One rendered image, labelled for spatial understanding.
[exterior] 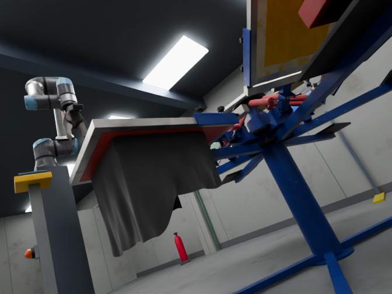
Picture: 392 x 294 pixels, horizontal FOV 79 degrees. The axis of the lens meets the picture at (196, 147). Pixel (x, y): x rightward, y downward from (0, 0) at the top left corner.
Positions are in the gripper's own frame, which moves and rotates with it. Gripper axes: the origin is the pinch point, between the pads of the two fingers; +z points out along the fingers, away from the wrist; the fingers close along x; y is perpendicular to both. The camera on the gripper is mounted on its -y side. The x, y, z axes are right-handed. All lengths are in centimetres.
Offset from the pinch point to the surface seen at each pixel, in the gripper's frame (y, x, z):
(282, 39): -68, -92, -14
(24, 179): 5.0, 22.3, 15.1
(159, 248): 514, -272, 61
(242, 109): -35, -80, 7
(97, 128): -29.2, 0.9, 13.0
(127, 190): -21.0, -6.8, 35.9
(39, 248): 9.3, 20.5, 42.7
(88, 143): -18.4, 1.8, 13.0
